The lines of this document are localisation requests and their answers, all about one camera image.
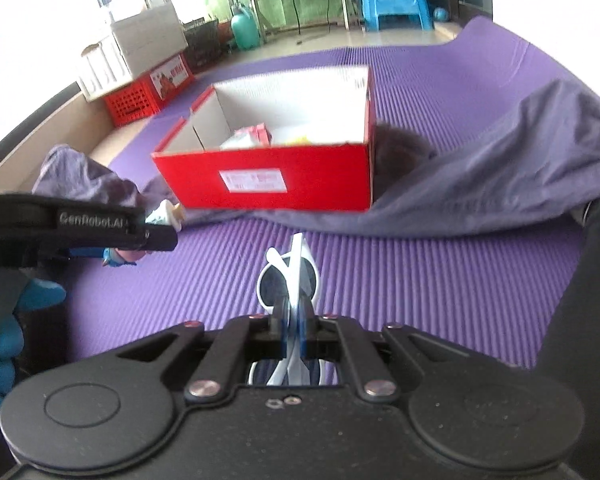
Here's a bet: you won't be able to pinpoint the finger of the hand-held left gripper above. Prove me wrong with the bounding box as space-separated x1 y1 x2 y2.
70 229 178 257

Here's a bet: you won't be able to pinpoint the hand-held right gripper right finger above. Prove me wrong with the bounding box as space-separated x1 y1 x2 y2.
300 300 481 402

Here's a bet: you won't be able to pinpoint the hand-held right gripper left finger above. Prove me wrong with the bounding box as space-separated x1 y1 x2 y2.
105 300 287 403

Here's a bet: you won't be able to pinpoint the pink blue toy figure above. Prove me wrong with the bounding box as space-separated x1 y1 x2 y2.
102 200 186 267

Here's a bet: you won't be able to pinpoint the white sunglasses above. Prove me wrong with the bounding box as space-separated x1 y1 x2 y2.
247 232 323 386

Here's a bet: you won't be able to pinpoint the red cardboard shoe box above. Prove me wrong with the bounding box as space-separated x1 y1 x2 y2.
151 65 378 212

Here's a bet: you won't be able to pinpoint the person's left hand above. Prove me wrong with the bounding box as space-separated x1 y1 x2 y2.
0 282 66 416

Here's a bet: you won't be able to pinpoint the purple ribbed floor mat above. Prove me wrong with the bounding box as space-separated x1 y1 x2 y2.
62 15 600 376

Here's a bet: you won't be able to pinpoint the pink white object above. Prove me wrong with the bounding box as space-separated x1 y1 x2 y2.
220 125 272 149

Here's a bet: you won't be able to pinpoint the red plastic crate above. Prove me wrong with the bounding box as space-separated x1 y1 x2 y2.
104 57 195 128

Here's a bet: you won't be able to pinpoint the white folding crate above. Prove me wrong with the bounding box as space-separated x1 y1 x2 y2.
77 0 188 103

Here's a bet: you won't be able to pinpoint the black basket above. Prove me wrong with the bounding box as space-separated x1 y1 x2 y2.
182 19 223 73

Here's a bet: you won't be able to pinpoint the grey purple cloth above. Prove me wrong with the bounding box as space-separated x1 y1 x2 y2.
32 77 600 251

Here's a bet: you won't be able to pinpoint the teal spray bottle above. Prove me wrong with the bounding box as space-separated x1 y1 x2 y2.
230 2 261 51

